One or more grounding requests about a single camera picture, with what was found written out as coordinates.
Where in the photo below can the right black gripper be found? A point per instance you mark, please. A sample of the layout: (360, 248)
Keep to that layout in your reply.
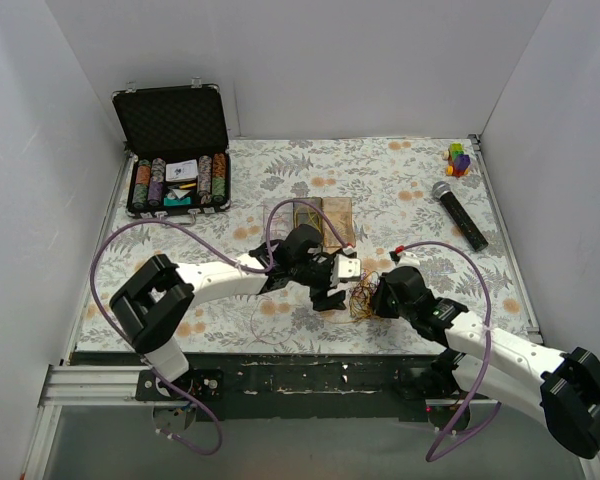
(381, 296)

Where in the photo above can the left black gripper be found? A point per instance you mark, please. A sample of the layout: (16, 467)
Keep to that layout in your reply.
(324, 282)

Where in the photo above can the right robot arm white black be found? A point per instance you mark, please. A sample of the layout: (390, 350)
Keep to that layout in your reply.
(558, 389)

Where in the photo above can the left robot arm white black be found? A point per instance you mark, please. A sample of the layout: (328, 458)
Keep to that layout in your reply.
(152, 303)

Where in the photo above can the clear plastic box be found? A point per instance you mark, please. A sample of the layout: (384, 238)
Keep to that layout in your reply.
(277, 222)

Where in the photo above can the smoky grey plastic box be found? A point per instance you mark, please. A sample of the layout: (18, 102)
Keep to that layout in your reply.
(303, 214)

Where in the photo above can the amber plastic box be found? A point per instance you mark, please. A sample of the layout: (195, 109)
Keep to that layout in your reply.
(339, 210)

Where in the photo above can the floral patterned table mat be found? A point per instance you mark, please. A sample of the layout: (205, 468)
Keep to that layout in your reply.
(390, 183)

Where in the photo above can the black handheld microphone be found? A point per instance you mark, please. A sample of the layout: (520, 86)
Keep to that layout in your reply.
(442, 192)

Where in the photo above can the colourful toy block train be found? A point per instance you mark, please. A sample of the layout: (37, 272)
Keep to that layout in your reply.
(458, 161)

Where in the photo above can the white playing card deck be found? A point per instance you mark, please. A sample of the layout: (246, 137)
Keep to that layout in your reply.
(183, 171)

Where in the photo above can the black poker chip case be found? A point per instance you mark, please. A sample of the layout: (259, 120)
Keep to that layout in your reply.
(173, 124)

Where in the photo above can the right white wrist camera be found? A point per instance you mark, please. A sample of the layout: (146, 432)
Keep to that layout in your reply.
(402, 257)

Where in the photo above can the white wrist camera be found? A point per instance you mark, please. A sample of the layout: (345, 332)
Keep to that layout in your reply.
(346, 268)
(402, 257)

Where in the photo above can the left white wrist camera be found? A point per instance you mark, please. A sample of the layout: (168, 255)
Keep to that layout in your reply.
(346, 268)

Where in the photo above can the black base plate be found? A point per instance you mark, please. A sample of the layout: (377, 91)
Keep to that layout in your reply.
(306, 386)

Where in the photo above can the aluminium frame rail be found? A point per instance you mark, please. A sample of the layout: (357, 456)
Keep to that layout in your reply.
(92, 426)

